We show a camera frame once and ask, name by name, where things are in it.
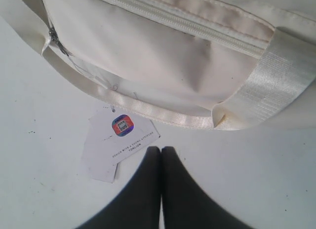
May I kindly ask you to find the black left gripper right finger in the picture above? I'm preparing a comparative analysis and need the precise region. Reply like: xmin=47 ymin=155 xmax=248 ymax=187
xmin=161 ymin=147 xmax=249 ymax=229

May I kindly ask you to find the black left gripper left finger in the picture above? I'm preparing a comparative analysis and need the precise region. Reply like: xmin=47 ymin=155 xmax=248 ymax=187
xmin=78 ymin=147 xmax=161 ymax=229

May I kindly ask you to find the cream fabric duffel bag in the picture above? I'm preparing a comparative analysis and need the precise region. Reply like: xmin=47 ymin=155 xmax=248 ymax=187
xmin=0 ymin=0 xmax=316 ymax=130

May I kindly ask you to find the white paper card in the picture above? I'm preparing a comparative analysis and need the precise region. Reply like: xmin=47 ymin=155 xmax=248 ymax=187
xmin=81 ymin=105 xmax=160 ymax=183

